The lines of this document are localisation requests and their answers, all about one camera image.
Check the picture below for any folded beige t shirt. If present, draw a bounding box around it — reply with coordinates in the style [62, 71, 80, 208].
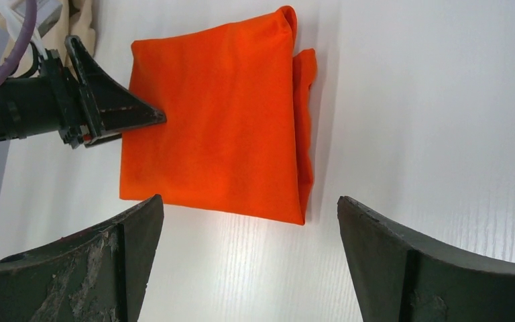
[0, 0, 97, 78]

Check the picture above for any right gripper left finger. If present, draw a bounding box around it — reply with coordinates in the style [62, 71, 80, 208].
[0, 195, 164, 321]

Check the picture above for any orange t shirt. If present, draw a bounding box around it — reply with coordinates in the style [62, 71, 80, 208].
[119, 5, 317, 225]

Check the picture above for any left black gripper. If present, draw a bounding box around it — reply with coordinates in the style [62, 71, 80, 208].
[0, 36, 166, 148]

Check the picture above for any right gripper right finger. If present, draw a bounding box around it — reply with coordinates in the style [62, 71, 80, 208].
[337, 196, 515, 321]

